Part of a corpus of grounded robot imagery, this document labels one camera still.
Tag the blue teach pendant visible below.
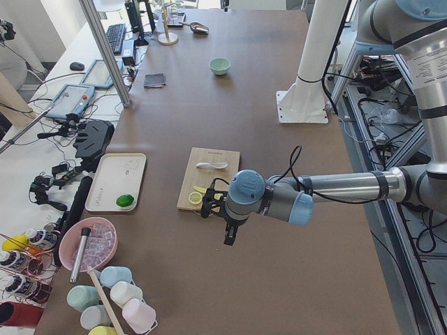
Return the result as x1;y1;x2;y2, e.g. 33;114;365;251
45;84;95;119

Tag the black cylinder bar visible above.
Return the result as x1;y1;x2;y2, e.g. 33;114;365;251
53;176;93;268

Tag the white cup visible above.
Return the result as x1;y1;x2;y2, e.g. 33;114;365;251
110;281;143;308

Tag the steel muddler tube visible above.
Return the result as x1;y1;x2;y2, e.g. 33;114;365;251
69;228;91;284

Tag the wooden stick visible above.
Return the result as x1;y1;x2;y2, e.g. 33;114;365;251
87;267;124;335

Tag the pink cup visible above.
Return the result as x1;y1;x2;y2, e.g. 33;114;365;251
122;298;156;334

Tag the pale blue cup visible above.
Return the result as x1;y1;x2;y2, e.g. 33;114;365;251
80;305;112;330

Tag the white ceramic spoon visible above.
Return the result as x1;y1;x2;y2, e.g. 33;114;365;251
196;162;228;170

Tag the pink bowl with ice cubes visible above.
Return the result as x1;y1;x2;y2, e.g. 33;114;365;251
59;217;118;272

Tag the light blue cup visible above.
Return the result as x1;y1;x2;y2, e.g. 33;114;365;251
100;266;133;288

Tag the light green bowl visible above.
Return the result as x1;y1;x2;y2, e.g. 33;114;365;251
209;57;231;75

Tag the aluminium frame post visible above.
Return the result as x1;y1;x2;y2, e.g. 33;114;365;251
79;0;131;107

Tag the green lime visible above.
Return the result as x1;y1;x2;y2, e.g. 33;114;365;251
115;194;135;208

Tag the black keyboard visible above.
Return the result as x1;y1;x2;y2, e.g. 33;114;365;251
106;24;126;55

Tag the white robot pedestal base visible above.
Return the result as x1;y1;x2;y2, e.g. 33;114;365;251
276;0;351;124

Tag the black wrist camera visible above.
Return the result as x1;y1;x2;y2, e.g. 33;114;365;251
200;188;228;218

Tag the steel scoop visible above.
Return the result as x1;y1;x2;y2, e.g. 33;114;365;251
180;21;210;35

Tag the yellow cup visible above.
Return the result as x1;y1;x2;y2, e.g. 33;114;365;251
88;325;117;335

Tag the black computer mouse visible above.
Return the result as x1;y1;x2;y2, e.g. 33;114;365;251
69;61;85;71

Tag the grey folded cloth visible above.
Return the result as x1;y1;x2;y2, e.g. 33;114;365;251
143;73;166;89

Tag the wooden stand with round base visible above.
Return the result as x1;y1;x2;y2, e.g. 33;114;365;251
158;3;178;45

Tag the cream rabbit tray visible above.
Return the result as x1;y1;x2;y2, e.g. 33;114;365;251
85;153;146;212

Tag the single lemon slice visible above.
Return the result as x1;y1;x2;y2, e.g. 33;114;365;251
188;191;203;204

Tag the yellow plastic knife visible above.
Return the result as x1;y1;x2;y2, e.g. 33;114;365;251
193;186;223;200

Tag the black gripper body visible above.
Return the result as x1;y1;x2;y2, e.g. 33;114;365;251
219;206;244;229

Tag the mint green cup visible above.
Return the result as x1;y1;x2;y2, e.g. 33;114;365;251
66;285;100;312

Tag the bamboo cutting board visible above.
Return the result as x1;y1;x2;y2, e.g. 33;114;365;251
177;147;240;210

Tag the black plastic bracket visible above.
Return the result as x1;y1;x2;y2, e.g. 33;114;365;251
73;120;115;159

